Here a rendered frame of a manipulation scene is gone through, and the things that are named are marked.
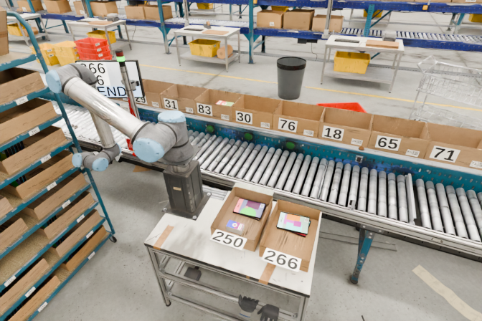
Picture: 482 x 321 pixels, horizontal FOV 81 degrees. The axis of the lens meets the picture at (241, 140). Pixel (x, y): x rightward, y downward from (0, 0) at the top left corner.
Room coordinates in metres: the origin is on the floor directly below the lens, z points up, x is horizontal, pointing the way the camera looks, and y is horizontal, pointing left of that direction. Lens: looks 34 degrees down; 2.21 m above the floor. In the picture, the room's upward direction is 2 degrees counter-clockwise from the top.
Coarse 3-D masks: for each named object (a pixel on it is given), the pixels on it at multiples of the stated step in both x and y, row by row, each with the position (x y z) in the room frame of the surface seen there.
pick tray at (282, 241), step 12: (276, 204) 1.30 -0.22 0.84; (288, 204) 1.30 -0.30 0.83; (276, 216) 1.26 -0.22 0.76; (312, 216) 1.24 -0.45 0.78; (276, 228) 1.17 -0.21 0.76; (312, 228) 1.16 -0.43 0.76; (264, 240) 1.06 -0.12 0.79; (276, 240) 1.08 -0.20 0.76; (288, 240) 1.08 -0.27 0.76; (300, 240) 1.08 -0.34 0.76; (312, 240) 1.08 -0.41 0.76; (288, 252) 1.00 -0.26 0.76; (300, 252) 0.99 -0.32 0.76
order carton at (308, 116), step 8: (280, 104) 2.35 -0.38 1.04; (288, 104) 2.38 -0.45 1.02; (296, 104) 2.35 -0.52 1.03; (304, 104) 2.32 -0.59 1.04; (280, 112) 2.36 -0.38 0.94; (288, 112) 2.38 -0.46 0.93; (296, 112) 2.35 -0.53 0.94; (304, 112) 2.32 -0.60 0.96; (312, 112) 2.29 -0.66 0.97; (320, 112) 2.26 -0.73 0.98; (296, 120) 2.06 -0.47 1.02; (304, 120) 2.03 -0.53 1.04; (312, 120) 2.01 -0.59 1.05; (296, 128) 2.06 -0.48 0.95; (304, 128) 2.03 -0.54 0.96; (312, 128) 2.01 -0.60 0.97; (312, 136) 2.00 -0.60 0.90
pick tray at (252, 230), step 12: (240, 192) 1.45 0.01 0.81; (252, 192) 1.42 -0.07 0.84; (228, 204) 1.36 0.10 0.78; (216, 216) 1.20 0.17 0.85; (228, 216) 1.28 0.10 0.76; (240, 216) 1.27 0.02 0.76; (264, 216) 1.19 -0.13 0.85; (216, 228) 1.18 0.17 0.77; (252, 228) 1.18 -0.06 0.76; (252, 240) 1.02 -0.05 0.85
